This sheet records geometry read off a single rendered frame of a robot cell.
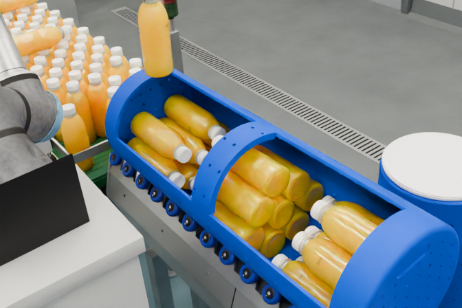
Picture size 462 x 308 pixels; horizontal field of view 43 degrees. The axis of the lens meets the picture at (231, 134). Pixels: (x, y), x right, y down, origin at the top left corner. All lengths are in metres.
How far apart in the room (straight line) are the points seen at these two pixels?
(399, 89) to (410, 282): 3.03
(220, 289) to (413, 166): 0.55
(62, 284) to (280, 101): 2.88
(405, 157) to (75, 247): 0.83
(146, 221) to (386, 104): 2.47
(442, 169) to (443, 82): 2.68
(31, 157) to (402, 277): 0.68
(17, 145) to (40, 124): 0.15
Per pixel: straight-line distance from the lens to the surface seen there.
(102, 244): 1.14
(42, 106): 1.27
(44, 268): 1.13
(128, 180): 1.66
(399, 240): 0.99
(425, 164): 1.50
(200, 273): 1.45
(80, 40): 2.15
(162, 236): 1.55
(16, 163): 1.10
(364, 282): 0.98
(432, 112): 3.78
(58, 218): 1.16
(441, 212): 1.43
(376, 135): 3.51
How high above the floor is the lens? 1.90
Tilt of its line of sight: 33 degrees down
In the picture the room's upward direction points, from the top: 5 degrees counter-clockwise
